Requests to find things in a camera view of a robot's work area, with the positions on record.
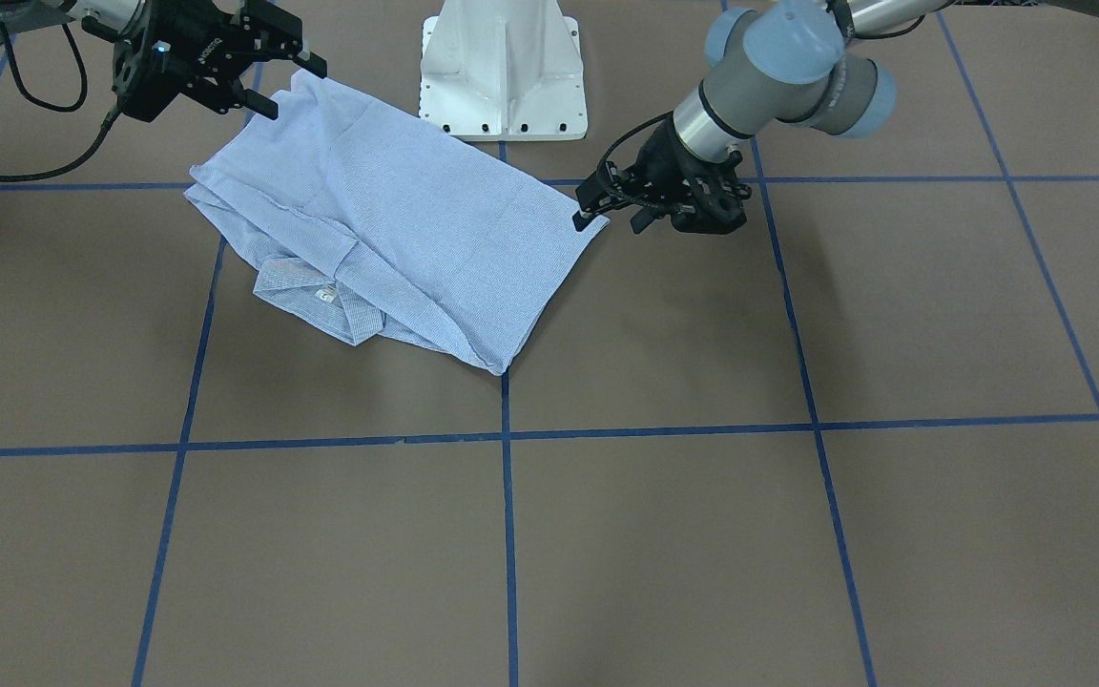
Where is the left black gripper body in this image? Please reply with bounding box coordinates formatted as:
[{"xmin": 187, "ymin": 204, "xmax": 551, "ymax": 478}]
[{"xmin": 575, "ymin": 114, "xmax": 752, "ymax": 235}]

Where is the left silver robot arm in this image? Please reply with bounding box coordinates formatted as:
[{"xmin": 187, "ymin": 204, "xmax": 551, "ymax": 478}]
[{"xmin": 571, "ymin": 1, "xmax": 945, "ymax": 235}]

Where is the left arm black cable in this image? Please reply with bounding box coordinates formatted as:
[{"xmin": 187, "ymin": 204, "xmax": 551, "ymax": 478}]
[{"xmin": 597, "ymin": 113, "xmax": 674, "ymax": 182}]

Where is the light blue striped shirt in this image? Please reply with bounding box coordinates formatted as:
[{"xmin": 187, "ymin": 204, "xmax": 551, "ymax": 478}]
[{"xmin": 186, "ymin": 71, "xmax": 607, "ymax": 375}]

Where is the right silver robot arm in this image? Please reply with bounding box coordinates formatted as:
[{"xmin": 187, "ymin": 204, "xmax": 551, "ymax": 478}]
[{"xmin": 0, "ymin": 1, "xmax": 328, "ymax": 122}]

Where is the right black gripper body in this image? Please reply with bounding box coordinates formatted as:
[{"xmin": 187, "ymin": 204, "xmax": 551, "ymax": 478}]
[{"xmin": 113, "ymin": 1, "xmax": 304, "ymax": 122}]

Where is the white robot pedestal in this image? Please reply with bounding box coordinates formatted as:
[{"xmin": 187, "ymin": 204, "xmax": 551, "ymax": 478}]
[{"xmin": 418, "ymin": 1, "xmax": 590, "ymax": 142}]

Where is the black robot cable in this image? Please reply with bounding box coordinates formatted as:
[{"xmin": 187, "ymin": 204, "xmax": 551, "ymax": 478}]
[{"xmin": 0, "ymin": 24, "xmax": 126, "ymax": 184}]

